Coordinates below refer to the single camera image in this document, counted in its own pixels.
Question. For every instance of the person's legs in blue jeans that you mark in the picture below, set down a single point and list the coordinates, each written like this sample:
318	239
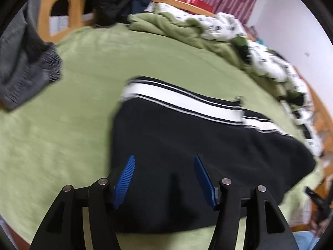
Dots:
307	241

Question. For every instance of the grey jeans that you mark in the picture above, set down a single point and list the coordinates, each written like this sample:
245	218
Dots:
23	65

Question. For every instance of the navy blue garment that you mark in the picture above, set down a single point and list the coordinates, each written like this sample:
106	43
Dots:
140	0

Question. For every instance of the white floral pillow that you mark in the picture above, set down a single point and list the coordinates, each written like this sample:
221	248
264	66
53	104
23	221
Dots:
309	135

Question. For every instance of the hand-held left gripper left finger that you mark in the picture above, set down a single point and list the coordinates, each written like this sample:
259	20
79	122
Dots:
124	179

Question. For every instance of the black pants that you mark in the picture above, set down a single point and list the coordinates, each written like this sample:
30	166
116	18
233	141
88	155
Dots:
182	140

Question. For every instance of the green plush bed blanket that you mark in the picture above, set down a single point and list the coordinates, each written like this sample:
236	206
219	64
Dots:
78	109

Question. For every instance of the teal cloth item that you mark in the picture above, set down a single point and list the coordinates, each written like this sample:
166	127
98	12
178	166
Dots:
260	41

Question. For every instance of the white floral quilt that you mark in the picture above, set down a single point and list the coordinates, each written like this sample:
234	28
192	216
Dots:
221	24

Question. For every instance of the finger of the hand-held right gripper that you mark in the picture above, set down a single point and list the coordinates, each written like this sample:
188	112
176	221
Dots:
313	194

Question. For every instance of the wooden bed frame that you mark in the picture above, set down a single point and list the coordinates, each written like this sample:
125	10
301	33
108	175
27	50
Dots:
75	2

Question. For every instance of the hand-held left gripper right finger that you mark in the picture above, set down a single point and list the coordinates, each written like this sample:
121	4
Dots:
205	182

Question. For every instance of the black jacket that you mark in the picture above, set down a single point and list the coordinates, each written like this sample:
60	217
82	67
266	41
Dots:
111	0

